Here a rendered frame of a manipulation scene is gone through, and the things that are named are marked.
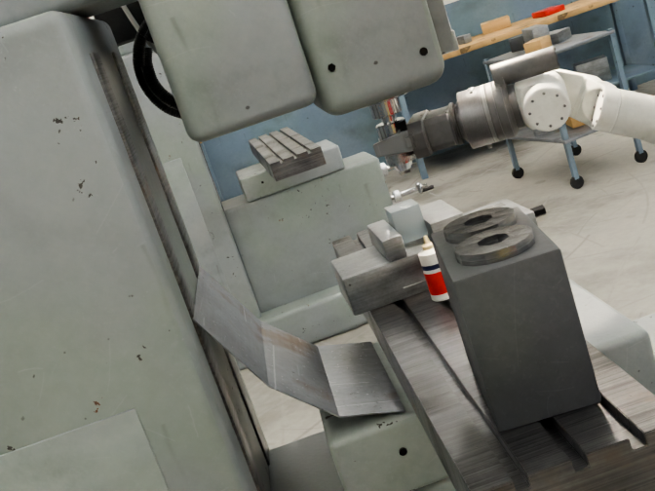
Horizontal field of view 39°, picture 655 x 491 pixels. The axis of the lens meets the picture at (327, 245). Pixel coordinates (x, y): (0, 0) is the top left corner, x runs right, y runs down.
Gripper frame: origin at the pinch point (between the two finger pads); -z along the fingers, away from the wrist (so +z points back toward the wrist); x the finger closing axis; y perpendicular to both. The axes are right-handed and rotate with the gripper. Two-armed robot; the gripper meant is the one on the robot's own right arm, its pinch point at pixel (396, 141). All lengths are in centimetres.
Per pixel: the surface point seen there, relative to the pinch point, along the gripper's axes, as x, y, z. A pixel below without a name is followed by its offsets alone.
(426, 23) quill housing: 6.6, -15.7, 10.5
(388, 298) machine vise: -6.5, 26.5, -10.8
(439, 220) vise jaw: -11.0, 16.7, 0.8
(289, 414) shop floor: -182, 123, -110
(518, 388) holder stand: 45, 23, 13
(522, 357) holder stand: 45, 20, 14
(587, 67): -642, 88, 47
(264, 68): 16.5, -17.4, -11.0
